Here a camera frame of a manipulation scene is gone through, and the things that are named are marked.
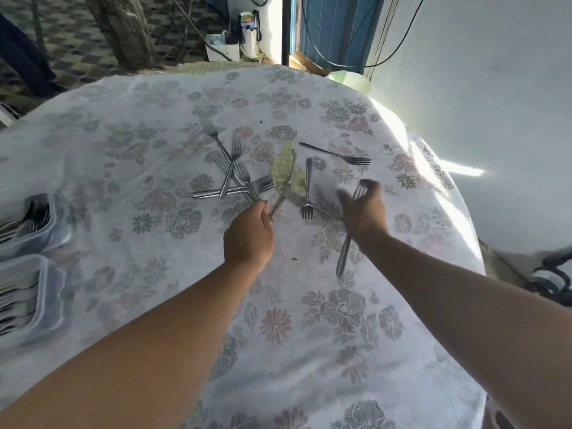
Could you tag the scattered pile of steel forks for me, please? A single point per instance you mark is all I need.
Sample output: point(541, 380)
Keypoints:
point(231, 168)

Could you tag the pale green plastic bag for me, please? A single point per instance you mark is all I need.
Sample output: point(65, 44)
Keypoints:
point(351, 81)

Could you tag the bundle of steel cutlery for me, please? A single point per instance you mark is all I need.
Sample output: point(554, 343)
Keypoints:
point(18, 301)
point(27, 221)

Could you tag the blue door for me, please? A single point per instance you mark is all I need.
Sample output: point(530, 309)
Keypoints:
point(339, 26)

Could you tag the person's right fingers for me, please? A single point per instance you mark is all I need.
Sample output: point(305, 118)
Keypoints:
point(363, 192)

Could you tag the yellow-green woven leaf piece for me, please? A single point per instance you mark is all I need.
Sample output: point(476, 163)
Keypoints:
point(283, 170)

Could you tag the woven straw mat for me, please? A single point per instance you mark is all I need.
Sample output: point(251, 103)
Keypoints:
point(214, 65)

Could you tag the person's left fingers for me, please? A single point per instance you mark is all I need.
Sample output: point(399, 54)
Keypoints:
point(267, 213)

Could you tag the brown wooden post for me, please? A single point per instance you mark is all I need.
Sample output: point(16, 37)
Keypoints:
point(120, 33)

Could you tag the white cardboard box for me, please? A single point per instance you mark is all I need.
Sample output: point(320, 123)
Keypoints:
point(222, 49)

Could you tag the person's left forearm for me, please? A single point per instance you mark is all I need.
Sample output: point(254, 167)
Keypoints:
point(147, 348)

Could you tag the person's left hand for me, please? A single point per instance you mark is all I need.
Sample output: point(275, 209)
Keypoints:
point(246, 240)

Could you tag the person's right hand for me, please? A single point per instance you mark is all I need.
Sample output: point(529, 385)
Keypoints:
point(363, 215)

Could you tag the person's right forearm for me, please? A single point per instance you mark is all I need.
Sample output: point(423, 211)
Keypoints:
point(464, 317)

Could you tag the clear plastic cutlery tray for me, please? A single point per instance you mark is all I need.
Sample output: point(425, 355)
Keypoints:
point(50, 299)
point(53, 227)

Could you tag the white floral tablecloth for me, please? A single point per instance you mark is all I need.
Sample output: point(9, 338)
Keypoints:
point(313, 317)

